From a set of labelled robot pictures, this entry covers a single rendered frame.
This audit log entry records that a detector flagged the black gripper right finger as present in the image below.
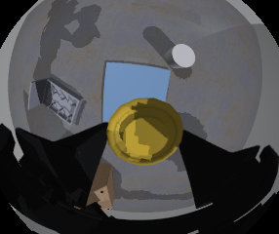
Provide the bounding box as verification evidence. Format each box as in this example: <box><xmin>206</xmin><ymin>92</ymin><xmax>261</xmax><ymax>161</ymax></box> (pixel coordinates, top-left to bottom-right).
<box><xmin>179</xmin><ymin>130</ymin><xmax>259</xmax><ymax>210</ymax></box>

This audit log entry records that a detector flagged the light blue square mat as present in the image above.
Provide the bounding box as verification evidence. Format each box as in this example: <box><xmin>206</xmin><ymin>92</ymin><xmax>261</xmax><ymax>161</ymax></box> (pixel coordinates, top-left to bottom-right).
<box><xmin>103</xmin><ymin>62</ymin><xmax>171</xmax><ymax>122</ymax></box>

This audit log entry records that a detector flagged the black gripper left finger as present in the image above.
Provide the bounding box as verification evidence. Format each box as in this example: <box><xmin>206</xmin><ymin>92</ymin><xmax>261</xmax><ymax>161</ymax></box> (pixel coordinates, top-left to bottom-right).
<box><xmin>15</xmin><ymin>122</ymin><xmax>108</xmax><ymax>210</ymax></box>

